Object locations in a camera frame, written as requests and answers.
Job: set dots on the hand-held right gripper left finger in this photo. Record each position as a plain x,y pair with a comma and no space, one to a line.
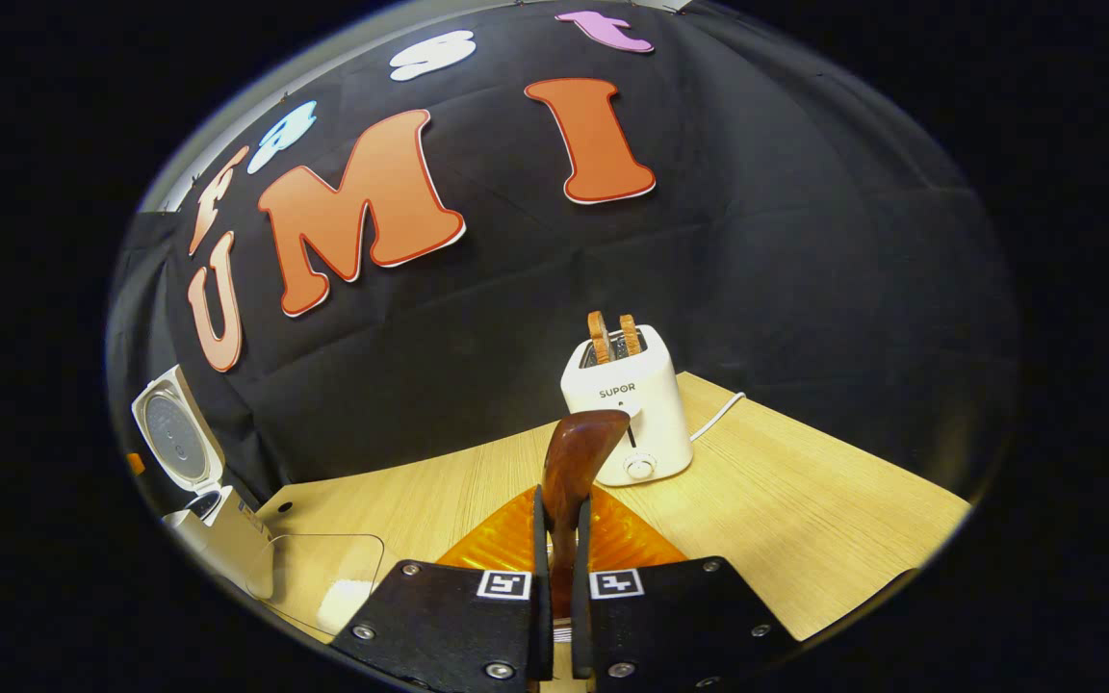
542,616

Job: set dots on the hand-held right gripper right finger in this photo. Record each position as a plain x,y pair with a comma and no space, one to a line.
580,626

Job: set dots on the brown wooden spoon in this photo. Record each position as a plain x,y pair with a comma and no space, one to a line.
574,462

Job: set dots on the white rice cooker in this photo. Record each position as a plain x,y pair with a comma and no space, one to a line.
179,433

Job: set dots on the white toaster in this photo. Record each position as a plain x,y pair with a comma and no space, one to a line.
627,414

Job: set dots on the brown toast slice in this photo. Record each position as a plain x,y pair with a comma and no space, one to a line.
599,337
630,333

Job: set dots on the black backdrop cloth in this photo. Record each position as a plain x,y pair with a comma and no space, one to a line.
805,241

